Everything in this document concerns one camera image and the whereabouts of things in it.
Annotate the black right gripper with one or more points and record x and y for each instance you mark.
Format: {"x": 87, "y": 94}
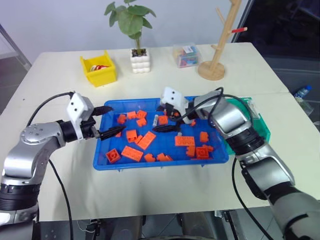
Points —
{"x": 171, "y": 110}

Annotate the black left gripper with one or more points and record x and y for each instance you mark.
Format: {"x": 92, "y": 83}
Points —
{"x": 88, "y": 126}

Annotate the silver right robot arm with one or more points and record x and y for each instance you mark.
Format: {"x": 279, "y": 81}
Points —
{"x": 262, "y": 165}

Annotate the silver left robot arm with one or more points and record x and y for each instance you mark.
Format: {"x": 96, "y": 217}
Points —
{"x": 27, "y": 150}

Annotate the yellow plastic bin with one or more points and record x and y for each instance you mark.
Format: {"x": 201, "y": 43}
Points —
{"x": 102, "y": 76}

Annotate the blue plastic bin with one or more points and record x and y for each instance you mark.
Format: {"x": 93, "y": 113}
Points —
{"x": 160, "y": 163}

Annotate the green plastic bin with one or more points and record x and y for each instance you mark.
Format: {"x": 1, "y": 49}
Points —
{"x": 262, "y": 127}

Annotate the orange toy brick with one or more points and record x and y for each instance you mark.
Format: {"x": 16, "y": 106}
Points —
{"x": 132, "y": 153}
{"x": 147, "y": 140}
{"x": 184, "y": 140}
{"x": 190, "y": 150}
{"x": 113, "y": 155}
{"x": 131, "y": 135}
{"x": 163, "y": 120}
{"x": 131, "y": 115}
{"x": 138, "y": 139}
{"x": 122, "y": 118}
{"x": 149, "y": 157}
{"x": 209, "y": 148}
{"x": 163, "y": 157}
{"x": 141, "y": 122}
{"x": 193, "y": 122}
{"x": 204, "y": 136}
{"x": 118, "y": 134}
{"x": 201, "y": 152}
{"x": 141, "y": 114}

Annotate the grey battery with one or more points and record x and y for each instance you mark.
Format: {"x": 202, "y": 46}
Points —
{"x": 155, "y": 120}

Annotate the red and white small parts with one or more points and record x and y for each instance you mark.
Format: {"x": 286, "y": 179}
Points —
{"x": 97, "y": 67}

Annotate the white bubble plant pot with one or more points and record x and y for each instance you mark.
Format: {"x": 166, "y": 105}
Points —
{"x": 140, "y": 63}

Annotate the clear box of coloured pieces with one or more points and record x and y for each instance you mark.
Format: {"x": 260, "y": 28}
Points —
{"x": 187, "y": 56}

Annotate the wooden tree stand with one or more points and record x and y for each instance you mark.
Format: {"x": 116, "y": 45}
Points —
{"x": 212, "y": 70}

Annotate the green leafy plant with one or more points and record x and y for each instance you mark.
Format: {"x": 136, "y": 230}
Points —
{"x": 132, "y": 22}

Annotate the red pen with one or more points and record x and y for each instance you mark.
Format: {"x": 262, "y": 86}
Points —
{"x": 238, "y": 30}

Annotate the clear water bottle blue cap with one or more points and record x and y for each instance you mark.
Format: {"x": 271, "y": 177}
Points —
{"x": 302, "y": 92}

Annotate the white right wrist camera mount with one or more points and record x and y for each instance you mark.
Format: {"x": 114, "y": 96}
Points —
{"x": 172, "y": 96}

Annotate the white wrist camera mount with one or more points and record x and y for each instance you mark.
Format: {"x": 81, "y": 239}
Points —
{"x": 78, "y": 105}
{"x": 172, "y": 96}

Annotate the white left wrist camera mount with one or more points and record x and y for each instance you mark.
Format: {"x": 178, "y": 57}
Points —
{"x": 78, "y": 105}

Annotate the metal table bracket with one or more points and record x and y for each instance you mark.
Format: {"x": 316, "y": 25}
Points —
{"x": 223, "y": 214}

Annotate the grey metal frame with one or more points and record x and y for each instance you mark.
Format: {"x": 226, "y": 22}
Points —
{"x": 17, "y": 50}

